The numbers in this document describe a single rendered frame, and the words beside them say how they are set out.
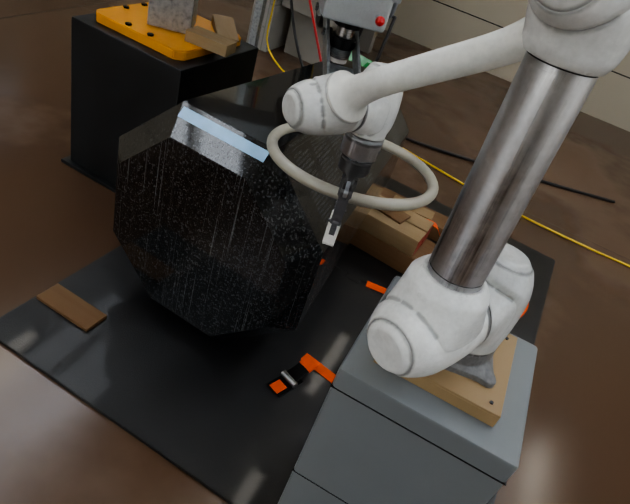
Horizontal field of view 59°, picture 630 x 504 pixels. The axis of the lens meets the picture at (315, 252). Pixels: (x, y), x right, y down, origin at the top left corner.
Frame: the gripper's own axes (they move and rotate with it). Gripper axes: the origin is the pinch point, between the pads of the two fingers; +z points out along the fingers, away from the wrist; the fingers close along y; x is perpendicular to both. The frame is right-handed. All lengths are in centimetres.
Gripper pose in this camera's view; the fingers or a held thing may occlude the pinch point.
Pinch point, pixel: (332, 228)
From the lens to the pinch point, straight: 138.7
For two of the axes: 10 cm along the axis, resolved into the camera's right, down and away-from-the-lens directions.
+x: -9.5, -3.1, 0.0
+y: 1.6, -5.1, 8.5
